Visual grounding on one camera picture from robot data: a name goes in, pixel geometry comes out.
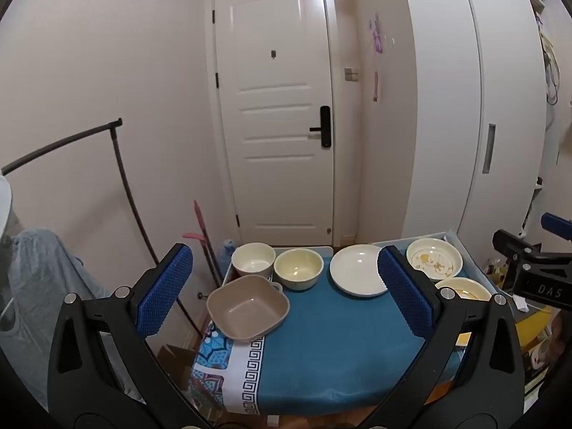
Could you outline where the white cloth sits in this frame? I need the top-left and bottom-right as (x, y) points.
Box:
(0, 174), (13, 234)

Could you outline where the white wardrobe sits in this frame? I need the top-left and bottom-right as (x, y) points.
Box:
(398, 0), (549, 251)

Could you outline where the cream rimmed plate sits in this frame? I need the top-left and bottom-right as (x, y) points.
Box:
(434, 277), (492, 303)

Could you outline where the cream ceramic bowl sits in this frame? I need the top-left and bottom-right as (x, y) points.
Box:
(273, 248), (325, 291)

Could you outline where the plain white plate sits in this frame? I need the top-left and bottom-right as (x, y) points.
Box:
(329, 244), (389, 298)

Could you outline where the beige square plastic basin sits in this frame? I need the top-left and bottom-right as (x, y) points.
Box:
(206, 275), (291, 345)

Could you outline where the black door lock handle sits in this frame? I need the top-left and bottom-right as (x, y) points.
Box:
(309, 106), (332, 147)

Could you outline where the black clothes rack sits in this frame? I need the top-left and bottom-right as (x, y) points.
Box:
(1, 118), (207, 341)

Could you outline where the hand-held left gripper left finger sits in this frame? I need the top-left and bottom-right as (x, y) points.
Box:
(47, 242), (211, 429)

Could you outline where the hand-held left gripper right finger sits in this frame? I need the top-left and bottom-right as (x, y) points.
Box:
(357, 245), (526, 429)

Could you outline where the blue bottle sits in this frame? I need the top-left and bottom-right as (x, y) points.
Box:
(221, 239), (237, 274)

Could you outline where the yellow plastic object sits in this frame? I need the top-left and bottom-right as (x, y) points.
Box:
(514, 307), (555, 350)

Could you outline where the cartoon print plate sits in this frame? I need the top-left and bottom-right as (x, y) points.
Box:
(406, 238), (464, 282)

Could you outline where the grey hanging garment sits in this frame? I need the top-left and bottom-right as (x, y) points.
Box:
(0, 228), (148, 412)

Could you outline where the cardboard box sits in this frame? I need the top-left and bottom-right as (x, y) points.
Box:
(157, 344), (198, 387)

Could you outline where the grey wardrobe handle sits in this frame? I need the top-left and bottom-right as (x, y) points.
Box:
(483, 124), (497, 173)

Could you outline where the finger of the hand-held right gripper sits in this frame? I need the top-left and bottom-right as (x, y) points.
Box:
(492, 229), (548, 273)
(540, 212), (572, 244)

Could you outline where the teal patterned tablecloth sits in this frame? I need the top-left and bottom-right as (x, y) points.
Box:
(188, 250), (470, 416)

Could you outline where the white panelled door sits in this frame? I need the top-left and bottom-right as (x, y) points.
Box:
(210, 0), (338, 246)

